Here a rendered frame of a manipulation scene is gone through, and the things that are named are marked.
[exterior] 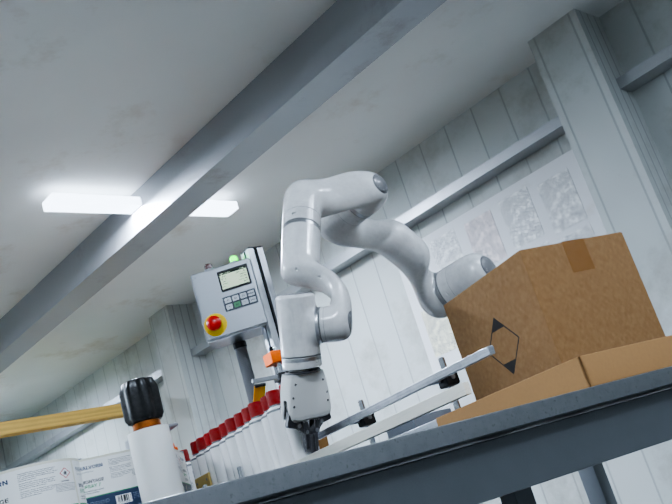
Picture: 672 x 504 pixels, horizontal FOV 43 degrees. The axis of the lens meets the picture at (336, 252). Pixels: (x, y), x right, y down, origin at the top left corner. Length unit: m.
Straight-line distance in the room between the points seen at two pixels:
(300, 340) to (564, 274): 0.56
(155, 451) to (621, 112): 3.18
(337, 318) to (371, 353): 3.99
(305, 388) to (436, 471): 0.94
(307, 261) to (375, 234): 0.36
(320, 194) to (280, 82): 2.02
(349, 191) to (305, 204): 0.14
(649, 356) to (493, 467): 0.30
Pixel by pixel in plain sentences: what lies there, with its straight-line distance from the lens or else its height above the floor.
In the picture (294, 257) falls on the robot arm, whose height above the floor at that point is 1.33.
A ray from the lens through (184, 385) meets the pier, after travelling 7.04.
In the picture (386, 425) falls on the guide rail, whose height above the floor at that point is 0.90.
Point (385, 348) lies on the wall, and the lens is 5.66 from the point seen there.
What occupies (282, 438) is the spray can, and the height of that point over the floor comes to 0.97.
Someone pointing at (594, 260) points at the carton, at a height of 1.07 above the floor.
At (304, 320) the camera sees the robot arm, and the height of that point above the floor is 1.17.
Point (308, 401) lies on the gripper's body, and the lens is 1.81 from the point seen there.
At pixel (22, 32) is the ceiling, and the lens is 3.55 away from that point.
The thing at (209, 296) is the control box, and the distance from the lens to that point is 2.24.
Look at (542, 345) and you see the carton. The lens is 1.54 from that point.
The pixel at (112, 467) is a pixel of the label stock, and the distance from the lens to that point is 2.06.
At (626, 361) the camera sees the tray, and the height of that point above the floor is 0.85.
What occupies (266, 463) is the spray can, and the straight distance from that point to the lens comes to 2.00.
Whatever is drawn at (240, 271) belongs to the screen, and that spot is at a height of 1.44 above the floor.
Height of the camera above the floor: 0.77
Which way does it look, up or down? 17 degrees up
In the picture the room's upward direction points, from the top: 17 degrees counter-clockwise
